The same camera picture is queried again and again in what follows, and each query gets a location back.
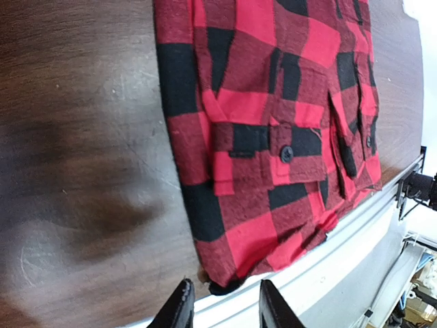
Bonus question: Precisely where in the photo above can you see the front aluminium frame rail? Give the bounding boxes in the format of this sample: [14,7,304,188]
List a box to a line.
[181,157,433,327]

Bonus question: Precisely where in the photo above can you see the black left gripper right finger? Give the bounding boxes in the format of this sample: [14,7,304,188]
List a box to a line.
[259,279,305,328]

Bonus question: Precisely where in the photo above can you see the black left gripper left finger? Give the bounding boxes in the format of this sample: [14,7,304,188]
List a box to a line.
[147,278,195,328]

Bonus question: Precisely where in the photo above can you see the red black plaid shirt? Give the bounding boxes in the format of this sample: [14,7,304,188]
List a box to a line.
[154,1,381,296]

